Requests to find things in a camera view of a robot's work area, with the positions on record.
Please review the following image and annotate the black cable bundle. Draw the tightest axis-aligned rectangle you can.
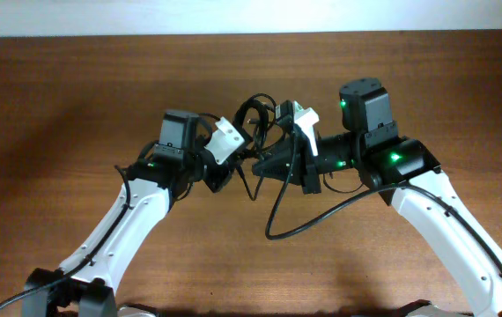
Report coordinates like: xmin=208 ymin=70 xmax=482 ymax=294
xmin=232 ymin=92 xmax=284 ymax=202

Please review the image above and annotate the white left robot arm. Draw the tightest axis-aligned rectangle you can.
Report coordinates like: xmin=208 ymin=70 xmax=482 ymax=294
xmin=21 ymin=110 xmax=250 ymax=316

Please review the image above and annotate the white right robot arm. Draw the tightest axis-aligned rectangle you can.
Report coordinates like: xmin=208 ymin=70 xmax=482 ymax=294
xmin=252 ymin=77 xmax=502 ymax=316

